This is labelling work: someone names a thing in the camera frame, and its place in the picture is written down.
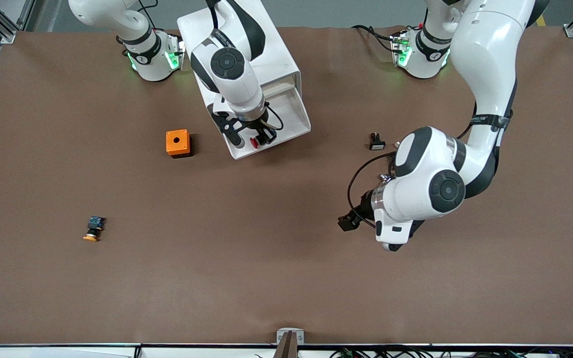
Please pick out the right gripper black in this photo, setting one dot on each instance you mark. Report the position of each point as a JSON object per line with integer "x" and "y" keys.
{"x": 257, "y": 126}

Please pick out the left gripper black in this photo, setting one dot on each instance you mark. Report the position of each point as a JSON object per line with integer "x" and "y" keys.
{"x": 364, "y": 208}

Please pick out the red push button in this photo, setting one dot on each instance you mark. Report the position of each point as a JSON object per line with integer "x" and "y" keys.
{"x": 255, "y": 142}

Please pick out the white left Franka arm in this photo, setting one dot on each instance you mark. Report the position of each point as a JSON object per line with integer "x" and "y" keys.
{"x": 485, "y": 59}

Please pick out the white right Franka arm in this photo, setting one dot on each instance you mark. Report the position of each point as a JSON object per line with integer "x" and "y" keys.
{"x": 232, "y": 64}

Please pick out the black square white-faced button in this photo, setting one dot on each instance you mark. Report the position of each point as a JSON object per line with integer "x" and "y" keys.
{"x": 376, "y": 143}

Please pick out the white drawer cabinet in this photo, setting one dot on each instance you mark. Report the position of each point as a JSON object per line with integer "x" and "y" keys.
{"x": 279, "y": 54}

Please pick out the orange push button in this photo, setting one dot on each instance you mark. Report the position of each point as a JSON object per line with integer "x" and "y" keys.
{"x": 93, "y": 229}

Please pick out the orange box with hole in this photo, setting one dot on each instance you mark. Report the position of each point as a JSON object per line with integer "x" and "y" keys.
{"x": 178, "y": 144}

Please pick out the grey metal bracket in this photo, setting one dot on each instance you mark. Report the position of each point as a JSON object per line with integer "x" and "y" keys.
{"x": 290, "y": 335}

